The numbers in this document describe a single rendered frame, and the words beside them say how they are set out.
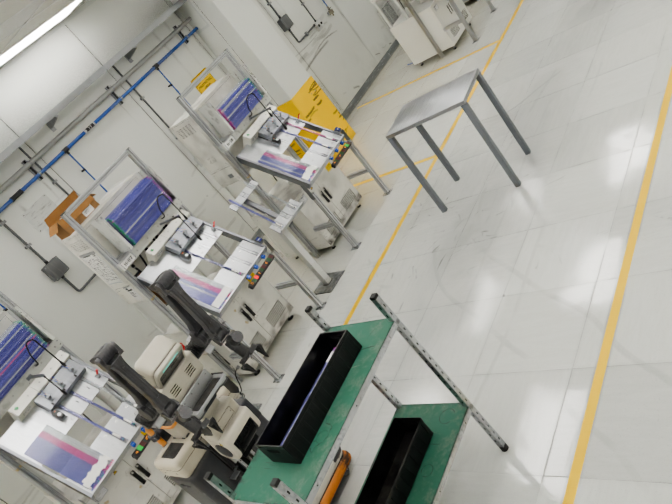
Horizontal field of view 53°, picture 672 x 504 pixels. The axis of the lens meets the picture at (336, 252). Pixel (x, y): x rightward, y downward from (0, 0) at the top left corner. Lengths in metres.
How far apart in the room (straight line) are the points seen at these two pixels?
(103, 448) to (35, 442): 0.41
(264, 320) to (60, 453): 1.87
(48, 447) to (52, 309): 2.10
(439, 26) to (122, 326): 5.04
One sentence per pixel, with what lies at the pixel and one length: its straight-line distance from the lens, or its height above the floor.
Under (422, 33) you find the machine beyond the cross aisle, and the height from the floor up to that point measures 0.38.
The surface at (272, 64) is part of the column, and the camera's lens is 7.96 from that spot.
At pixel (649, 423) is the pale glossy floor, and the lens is 3.24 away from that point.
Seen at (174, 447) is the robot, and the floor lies 0.81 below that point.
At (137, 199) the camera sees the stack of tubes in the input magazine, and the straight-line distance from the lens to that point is 5.30.
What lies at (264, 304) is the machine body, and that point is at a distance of 5.57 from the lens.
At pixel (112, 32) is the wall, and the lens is 7.61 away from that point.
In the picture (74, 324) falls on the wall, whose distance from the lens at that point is 6.56.
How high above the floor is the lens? 2.43
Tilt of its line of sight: 23 degrees down
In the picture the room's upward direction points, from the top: 41 degrees counter-clockwise
